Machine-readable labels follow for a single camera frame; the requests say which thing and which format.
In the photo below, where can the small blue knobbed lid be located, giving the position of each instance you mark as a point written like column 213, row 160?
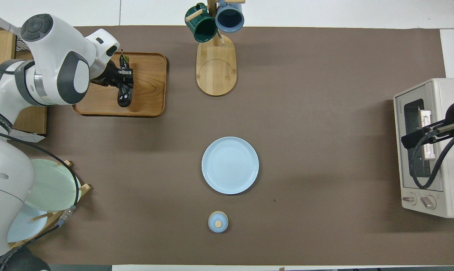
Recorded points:
column 217, row 222

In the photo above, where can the small light blue plate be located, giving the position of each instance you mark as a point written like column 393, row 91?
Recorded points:
column 230, row 165

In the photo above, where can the wooden plate rack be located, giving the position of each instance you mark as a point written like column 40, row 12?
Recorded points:
column 83, row 188

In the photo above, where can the silver oven knob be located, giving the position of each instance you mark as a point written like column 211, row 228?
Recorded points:
column 409, row 199
column 428, row 202

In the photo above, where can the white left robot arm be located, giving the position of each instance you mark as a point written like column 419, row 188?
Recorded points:
column 50, row 71

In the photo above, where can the wooden shelf unit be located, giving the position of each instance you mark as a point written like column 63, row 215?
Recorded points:
column 33, row 120

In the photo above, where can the cream toaster oven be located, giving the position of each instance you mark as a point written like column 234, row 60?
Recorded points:
column 450, row 177

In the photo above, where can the brown table mat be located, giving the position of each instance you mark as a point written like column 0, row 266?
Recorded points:
column 287, row 113

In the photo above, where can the large light blue plate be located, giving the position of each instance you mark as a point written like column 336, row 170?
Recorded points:
column 27, row 227

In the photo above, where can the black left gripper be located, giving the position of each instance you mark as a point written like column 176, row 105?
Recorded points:
column 110, row 75

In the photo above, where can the wooden mug tree stand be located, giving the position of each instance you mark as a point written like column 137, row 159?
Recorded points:
column 215, row 71

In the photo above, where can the blue mug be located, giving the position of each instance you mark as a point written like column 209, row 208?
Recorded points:
column 230, row 19

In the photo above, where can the dark green mug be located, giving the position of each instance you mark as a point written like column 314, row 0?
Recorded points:
column 202, row 26

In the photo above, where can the marble pattern cover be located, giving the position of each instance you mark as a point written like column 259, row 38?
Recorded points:
column 1, row 22

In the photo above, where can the pale green plate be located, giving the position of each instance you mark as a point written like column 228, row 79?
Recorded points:
column 53, row 188

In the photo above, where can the wooden serving tray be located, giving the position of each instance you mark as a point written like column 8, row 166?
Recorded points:
column 149, row 86

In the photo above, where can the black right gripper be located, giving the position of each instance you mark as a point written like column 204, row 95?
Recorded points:
column 426, row 135

